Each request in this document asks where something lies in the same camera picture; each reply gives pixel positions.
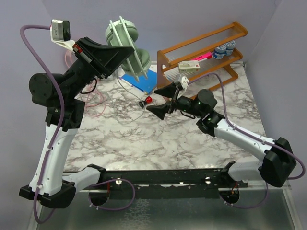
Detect blue notebook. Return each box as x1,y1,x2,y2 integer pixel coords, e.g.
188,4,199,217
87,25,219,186
120,70,157,94

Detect wooden three-tier rack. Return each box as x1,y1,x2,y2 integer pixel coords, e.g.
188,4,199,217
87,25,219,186
157,21,248,89

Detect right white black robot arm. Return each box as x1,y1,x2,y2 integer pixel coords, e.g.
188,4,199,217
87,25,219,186
146,82,296,187

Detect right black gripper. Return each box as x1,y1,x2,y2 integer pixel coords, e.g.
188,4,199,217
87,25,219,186
146,82,204,120

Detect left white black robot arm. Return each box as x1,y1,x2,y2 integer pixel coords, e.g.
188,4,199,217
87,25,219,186
19,37,134,209

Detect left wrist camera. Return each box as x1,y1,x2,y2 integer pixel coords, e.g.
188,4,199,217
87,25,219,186
50,19,75,51

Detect white green red box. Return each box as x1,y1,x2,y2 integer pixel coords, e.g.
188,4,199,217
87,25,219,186
178,60,200,73

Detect blue white jar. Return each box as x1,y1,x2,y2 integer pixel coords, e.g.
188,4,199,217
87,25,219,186
213,44,226,59
224,40,236,56

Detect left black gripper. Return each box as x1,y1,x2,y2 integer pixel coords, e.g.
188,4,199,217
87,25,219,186
64,36,134,100

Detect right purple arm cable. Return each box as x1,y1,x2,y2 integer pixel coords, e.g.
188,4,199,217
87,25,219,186
188,72,306,209

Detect blue white jar left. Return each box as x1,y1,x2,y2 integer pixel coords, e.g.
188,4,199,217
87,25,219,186
213,44,226,59

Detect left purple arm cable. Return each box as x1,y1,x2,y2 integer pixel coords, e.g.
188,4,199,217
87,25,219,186
19,24,136,224

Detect pink headphone cable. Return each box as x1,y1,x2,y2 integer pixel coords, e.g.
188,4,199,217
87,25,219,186
64,49,107,118

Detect mint green headphones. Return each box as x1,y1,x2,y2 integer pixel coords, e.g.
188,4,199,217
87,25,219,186
105,16,151,82

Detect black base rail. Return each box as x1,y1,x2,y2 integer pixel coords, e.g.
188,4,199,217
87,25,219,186
79,167,250,200

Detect blue white jar right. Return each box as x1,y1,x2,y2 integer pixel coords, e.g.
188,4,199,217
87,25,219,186
224,40,236,56

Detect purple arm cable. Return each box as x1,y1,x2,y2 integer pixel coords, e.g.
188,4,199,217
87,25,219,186
19,24,136,224
188,72,306,209

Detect pink marker pen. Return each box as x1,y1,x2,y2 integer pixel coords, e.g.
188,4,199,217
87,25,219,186
193,52,212,61

